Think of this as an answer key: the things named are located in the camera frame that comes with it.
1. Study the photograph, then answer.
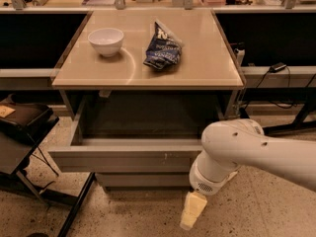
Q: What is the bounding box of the black bag on side table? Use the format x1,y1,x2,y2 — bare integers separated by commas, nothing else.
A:
0,95,53,144

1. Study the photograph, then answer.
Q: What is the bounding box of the black power adapter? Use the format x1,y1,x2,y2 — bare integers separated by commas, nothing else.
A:
269,62,286,73

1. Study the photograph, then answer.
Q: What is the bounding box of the grey drawer cabinet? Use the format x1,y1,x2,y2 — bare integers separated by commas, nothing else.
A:
49,9,245,188

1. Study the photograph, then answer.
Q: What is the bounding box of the white round gripper wrist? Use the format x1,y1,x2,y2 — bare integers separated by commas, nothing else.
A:
180,158,238,230

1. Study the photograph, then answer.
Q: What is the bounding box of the blue crumpled chip bag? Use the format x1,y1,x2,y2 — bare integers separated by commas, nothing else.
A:
143,20,184,70

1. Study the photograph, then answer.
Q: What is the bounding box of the black metal stand base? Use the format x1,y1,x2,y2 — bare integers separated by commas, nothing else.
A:
239,90,316,135

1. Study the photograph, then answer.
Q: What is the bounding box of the white ceramic bowl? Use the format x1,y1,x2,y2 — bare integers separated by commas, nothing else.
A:
88,28,124,57

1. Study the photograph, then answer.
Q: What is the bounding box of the grey top drawer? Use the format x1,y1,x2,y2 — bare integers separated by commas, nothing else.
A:
47,97,205,174

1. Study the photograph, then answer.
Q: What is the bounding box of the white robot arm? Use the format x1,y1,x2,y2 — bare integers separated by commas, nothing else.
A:
180,118,316,230

